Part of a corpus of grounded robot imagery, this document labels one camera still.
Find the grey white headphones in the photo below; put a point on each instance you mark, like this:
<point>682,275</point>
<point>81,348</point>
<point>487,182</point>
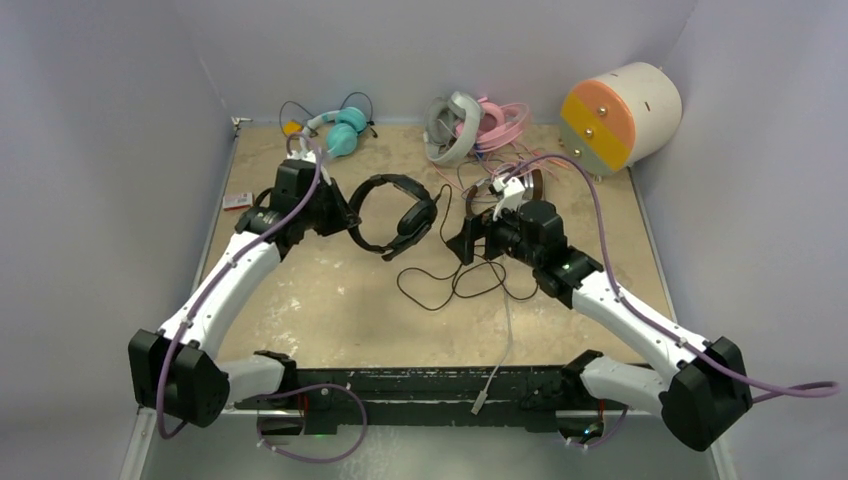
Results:
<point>451,126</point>

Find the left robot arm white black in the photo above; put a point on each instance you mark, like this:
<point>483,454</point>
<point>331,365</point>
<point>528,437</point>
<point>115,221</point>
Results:
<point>174,368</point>

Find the round drawer cabinet orange yellow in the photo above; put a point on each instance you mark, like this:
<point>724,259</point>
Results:
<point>610,121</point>

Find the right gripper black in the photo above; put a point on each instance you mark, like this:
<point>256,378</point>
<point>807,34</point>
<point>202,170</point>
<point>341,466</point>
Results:
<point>464,243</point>

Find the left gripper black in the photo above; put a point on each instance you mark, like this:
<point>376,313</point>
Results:
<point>340,218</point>

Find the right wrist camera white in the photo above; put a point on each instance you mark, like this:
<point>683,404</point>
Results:
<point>509,192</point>

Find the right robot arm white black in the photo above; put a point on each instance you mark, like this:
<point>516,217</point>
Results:
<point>691,383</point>

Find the brown headphones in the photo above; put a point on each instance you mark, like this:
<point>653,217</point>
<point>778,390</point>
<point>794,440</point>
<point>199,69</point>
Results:
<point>533,180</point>

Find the small red white box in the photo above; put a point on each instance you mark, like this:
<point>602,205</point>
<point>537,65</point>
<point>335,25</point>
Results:
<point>237,201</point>

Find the pink headphones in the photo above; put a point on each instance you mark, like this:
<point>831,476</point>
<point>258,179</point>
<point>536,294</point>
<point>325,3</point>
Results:
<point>500,125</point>

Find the yellow small object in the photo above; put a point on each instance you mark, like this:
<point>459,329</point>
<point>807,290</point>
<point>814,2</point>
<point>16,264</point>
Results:
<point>291,127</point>

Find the teal white cat headphones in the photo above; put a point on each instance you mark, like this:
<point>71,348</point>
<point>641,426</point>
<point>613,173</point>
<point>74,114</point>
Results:
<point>347,125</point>

